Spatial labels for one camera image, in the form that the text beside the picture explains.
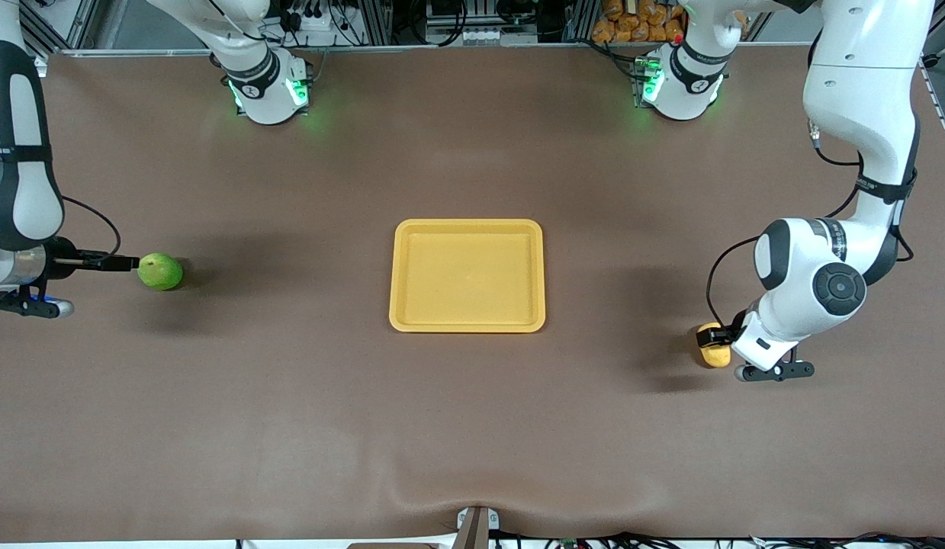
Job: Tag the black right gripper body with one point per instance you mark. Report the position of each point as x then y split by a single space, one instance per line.
61 258

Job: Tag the white power strip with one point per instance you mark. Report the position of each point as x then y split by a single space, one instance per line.
310 20

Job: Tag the green apple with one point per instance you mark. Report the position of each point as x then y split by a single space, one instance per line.
159 273

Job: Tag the brown table mat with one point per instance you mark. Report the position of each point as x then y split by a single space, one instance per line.
472 419

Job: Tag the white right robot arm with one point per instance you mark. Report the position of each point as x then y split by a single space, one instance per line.
28 213

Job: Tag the yellow potato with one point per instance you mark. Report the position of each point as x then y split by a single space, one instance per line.
716 357

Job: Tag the yellow plastic tray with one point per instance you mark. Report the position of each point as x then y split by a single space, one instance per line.
468 274

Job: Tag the aluminium frame strut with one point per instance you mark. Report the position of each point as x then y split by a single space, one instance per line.
60 27

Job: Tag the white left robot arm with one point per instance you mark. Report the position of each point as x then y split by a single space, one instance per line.
861 91

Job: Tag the metal table edge bracket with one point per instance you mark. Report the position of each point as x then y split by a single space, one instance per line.
476 530

